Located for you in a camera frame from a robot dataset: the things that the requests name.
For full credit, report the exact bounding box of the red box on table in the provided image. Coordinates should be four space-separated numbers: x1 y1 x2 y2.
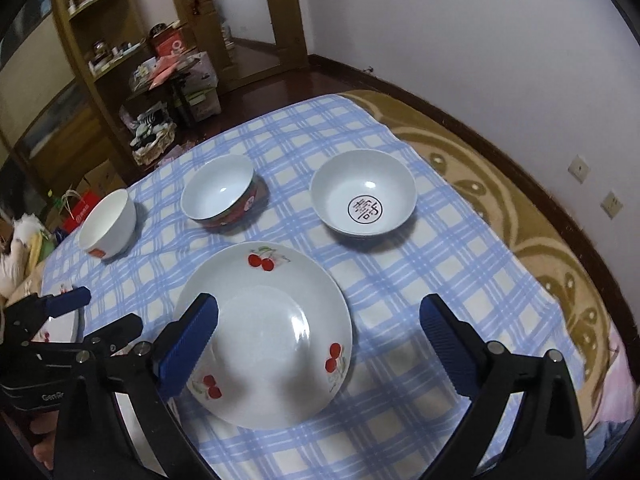
151 27 188 58

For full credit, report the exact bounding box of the red paper gift bag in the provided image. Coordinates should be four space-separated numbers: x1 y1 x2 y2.
61 190 101 234

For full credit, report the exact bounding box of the white plate with cherries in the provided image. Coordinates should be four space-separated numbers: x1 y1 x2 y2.
175 242 352 430

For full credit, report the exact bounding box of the white wall socket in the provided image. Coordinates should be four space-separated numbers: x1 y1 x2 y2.
601 191 623 219
567 155 590 183

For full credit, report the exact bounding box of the brown beige patterned blanket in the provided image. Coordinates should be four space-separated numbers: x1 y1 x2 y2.
336 89 626 411

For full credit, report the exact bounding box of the white bowl with black emblem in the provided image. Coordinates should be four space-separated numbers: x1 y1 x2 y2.
309 148 418 237

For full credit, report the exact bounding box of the white plush toy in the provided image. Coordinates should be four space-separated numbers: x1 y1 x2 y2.
1 214 43 304

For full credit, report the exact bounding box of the wooden shelf cabinet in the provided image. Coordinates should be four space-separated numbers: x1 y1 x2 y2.
1 0 150 193

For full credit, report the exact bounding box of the small plate with cherries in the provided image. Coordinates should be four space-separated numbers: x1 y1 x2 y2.
34 310 80 342

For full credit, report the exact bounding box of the white bowl red patterned outside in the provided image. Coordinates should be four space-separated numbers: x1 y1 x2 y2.
180 154 259 228

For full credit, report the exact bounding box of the plain white small bowl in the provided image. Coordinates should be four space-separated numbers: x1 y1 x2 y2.
78 188 137 259

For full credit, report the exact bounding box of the wicker basket with items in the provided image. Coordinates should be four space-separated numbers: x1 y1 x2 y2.
130 107 176 166

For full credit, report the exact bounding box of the black side table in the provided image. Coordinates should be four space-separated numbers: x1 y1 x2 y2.
127 52 218 127

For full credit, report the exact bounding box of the person's left hand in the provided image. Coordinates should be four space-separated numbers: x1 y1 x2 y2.
32 431 55 471

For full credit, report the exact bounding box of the wooden door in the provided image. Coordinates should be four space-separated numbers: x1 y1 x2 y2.
174 0 308 92

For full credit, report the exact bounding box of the blue white plaid cloth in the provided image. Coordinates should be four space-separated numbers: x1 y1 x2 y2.
42 96 585 479

